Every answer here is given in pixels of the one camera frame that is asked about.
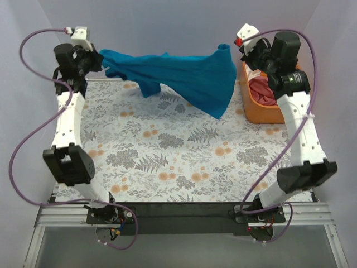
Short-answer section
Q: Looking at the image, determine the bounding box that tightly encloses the blue t shirt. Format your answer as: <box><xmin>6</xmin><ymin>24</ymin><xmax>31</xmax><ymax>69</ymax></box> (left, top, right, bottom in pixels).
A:
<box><xmin>100</xmin><ymin>44</ymin><xmax>237</xmax><ymax>119</ymax></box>

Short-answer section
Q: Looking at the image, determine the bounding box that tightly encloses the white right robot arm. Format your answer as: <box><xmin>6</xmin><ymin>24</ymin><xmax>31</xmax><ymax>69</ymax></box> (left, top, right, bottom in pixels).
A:
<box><xmin>235</xmin><ymin>25</ymin><xmax>337</xmax><ymax>222</ymax></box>

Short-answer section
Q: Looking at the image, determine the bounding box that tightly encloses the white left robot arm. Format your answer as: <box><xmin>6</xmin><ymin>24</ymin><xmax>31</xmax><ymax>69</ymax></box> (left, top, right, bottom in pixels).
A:
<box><xmin>42</xmin><ymin>43</ymin><xmax>119</xmax><ymax>223</ymax></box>

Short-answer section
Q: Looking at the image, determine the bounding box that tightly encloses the white t shirt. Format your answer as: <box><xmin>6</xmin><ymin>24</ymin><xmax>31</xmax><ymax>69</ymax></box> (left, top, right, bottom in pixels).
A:
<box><xmin>247</xmin><ymin>70</ymin><xmax>263</xmax><ymax>81</ymax></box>

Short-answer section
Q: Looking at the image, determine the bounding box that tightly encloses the pink t shirt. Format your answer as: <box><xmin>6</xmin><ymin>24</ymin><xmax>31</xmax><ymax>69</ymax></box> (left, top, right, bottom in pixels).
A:
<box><xmin>249</xmin><ymin>76</ymin><xmax>277</xmax><ymax>106</ymax></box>

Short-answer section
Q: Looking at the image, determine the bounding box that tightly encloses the orange plastic bin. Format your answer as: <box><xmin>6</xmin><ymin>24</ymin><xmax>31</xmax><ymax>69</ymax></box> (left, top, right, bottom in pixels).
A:
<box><xmin>239</xmin><ymin>63</ymin><xmax>284</xmax><ymax>124</ymax></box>

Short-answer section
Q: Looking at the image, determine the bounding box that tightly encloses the floral table mat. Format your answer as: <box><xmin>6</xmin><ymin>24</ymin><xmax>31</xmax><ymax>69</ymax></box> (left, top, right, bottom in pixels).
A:
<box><xmin>55</xmin><ymin>79</ymin><xmax>315</xmax><ymax>203</ymax></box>

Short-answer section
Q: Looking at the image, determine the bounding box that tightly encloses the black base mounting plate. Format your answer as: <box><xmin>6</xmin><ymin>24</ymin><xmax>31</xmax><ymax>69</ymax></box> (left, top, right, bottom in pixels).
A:
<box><xmin>86</xmin><ymin>202</ymin><xmax>286</xmax><ymax>239</ymax></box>

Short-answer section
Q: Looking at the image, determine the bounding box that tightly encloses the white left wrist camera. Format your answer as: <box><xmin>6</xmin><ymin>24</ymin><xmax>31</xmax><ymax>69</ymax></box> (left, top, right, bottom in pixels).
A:
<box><xmin>67</xmin><ymin>26</ymin><xmax>93</xmax><ymax>51</ymax></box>

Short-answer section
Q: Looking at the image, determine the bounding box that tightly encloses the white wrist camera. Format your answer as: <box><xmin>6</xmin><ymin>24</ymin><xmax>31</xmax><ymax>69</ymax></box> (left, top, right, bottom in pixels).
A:
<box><xmin>234</xmin><ymin>23</ymin><xmax>260</xmax><ymax>56</ymax></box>
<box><xmin>67</xmin><ymin>26</ymin><xmax>93</xmax><ymax>51</ymax></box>

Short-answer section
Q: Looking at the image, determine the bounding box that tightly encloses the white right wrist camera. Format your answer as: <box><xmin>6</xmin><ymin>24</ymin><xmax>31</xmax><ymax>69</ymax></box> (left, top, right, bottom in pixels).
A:
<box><xmin>234</xmin><ymin>23</ymin><xmax>260</xmax><ymax>56</ymax></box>

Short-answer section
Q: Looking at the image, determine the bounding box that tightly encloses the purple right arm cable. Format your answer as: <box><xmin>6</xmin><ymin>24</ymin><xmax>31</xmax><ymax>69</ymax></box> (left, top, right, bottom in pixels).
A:
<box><xmin>239</xmin><ymin>28</ymin><xmax>319</xmax><ymax>243</ymax></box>

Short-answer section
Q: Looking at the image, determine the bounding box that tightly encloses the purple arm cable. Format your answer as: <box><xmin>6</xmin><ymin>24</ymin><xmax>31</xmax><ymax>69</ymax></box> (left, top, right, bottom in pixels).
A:
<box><xmin>8</xmin><ymin>27</ymin><xmax>138</xmax><ymax>251</ymax></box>
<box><xmin>239</xmin><ymin>28</ymin><xmax>319</xmax><ymax>243</ymax></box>

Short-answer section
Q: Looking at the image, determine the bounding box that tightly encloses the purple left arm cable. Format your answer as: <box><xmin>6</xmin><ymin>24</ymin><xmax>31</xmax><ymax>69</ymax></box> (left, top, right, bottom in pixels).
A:
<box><xmin>8</xmin><ymin>27</ymin><xmax>138</xmax><ymax>251</ymax></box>

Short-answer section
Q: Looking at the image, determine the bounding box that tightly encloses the aluminium frame rail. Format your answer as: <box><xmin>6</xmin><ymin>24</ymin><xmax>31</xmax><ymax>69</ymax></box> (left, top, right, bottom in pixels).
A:
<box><xmin>25</xmin><ymin>202</ymin><xmax>348</xmax><ymax>267</ymax></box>

